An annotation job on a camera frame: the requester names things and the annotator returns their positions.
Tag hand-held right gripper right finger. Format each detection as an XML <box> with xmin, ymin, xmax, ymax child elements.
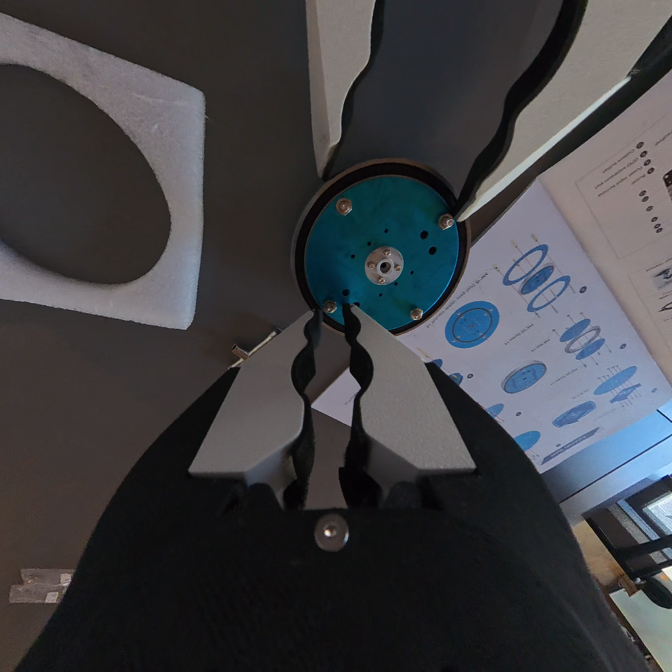
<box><xmin>340</xmin><ymin>306</ymin><xmax>477</xmax><ymax>509</ymax></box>

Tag blue round metal turntable disc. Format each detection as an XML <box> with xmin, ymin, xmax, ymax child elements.
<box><xmin>291</xmin><ymin>159</ymin><xmax>472</xmax><ymax>338</ymax></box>

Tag silver tape strips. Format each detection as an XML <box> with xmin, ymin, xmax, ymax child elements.
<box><xmin>9</xmin><ymin>568</ymin><xmax>74</xmax><ymax>604</ymax></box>

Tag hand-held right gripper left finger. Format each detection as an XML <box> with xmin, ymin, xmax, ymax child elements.
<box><xmin>188</xmin><ymin>310</ymin><xmax>322</xmax><ymax>510</ymax></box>

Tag white foam packing frame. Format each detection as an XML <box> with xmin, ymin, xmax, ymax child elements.
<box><xmin>0</xmin><ymin>13</ymin><xmax>207</xmax><ymax>331</ymax></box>

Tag adjoining black desk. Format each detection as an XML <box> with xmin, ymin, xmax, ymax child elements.
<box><xmin>541</xmin><ymin>404</ymin><xmax>672</xmax><ymax>507</ymax></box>

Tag small silver standoff screw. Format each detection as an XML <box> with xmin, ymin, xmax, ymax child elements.
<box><xmin>231</xmin><ymin>327</ymin><xmax>284</xmax><ymax>368</ymax></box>

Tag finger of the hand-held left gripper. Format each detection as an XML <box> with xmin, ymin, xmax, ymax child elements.
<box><xmin>304</xmin><ymin>0</ymin><xmax>386</xmax><ymax>180</ymax></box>
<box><xmin>455</xmin><ymin>0</ymin><xmax>672</xmax><ymax>221</ymax></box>

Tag open instruction booklet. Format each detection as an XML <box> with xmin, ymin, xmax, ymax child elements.
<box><xmin>311</xmin><ymin>71</ymin><xmax>672</xmax><ymax>468</ymax></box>

